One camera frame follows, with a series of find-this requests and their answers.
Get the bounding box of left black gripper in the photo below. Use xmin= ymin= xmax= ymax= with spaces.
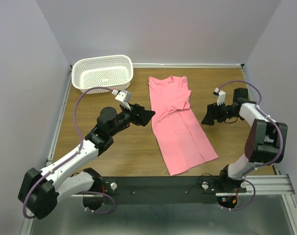
xmin=110 ymin=101 xmax=156 ymax=137

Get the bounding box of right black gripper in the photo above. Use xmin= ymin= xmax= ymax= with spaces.
xmin=201 ymin=100 xmax=238 ymax=125

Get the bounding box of pink t shirt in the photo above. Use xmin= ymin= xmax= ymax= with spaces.
xmin=148 ymin=76 xmax=218 ymax=176

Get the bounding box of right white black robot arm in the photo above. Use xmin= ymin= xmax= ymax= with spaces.
xmin=201 ymin=88 xmax=288 ymax=192

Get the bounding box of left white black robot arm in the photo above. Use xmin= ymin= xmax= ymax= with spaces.
xmin=18 ymin=103 xmax=155 ymax=219

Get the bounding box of white perforated plastic basket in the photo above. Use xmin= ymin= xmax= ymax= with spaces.
xmin=71 ymin=55 xmax=133 ymax=94

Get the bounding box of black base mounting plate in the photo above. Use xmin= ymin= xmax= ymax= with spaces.
xmin=89 ymin=175 xmax=247 ymax=205

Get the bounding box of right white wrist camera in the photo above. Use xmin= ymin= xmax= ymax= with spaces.
xmin=213 ymin=88 xmax=226 ymax=106

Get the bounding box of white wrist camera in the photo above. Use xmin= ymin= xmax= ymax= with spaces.
xmin=213 ymin=88 xmax=226 ymax=106
xmin=111 ymin=89 xmax=132 ymax=110

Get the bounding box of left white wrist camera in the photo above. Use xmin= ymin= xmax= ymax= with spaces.
xmin=111 ymin=89 xmax=132 ymax=110

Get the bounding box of aluminium frame rail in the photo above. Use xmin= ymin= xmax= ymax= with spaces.
xmin=20 ymin=174 xmax=297 ymax=235

